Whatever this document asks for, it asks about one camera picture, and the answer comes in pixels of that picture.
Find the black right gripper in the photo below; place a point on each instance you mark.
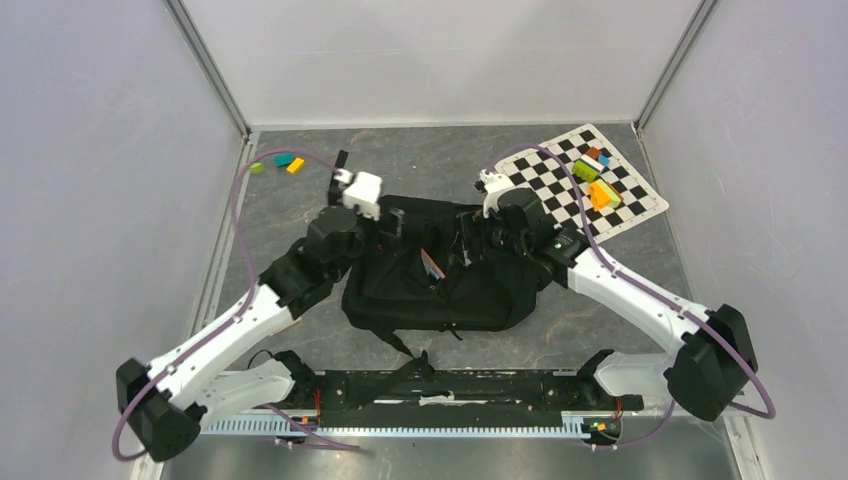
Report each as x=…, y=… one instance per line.
x=470, y=225

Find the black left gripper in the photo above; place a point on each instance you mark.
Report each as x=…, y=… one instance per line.
x=384, y=241

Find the black student backpack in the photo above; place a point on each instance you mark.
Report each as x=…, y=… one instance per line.
x=388, y=293

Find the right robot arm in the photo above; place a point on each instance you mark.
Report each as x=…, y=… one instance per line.
x=708, y=354

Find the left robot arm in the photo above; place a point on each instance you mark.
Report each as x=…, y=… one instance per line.
x=168, y=401

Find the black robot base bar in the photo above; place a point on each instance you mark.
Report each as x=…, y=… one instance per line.
x=418, y=396

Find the yellow toy block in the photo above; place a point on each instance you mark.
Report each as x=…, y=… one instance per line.
x=295, y=166

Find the teal toy block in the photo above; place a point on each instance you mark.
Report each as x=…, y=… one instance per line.
x=282, y=160

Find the green white block stack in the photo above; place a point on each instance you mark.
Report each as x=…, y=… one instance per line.
x=587, y=169

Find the orange green block stack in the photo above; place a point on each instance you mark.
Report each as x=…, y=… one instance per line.
x=603, y=195

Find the brown blue block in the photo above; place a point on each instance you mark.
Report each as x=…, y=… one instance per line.
x=598, y=156

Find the black white chessboard mat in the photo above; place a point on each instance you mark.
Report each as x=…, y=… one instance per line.
x=565, y=196

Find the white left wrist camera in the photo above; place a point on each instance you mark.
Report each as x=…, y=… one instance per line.
x=362, y=195

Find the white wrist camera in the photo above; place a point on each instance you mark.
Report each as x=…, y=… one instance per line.
x=493, y=185
x=362, y=195

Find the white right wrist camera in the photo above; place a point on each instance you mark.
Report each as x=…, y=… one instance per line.
x=493, y=185

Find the aluminium frame rail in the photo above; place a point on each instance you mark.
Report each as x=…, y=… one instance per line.
x=217, y=255

